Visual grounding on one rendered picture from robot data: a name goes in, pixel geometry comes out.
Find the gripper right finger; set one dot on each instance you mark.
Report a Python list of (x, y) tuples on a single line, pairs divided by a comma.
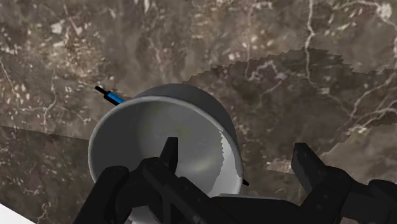
[(328, 186)]

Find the white bowl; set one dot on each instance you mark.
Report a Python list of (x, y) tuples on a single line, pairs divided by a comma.
[(161, 136)]

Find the blue and black pen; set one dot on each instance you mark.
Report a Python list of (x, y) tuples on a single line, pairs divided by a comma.
[(112, 96)]

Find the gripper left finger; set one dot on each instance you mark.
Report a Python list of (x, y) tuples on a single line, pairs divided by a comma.
[(149, 189)]

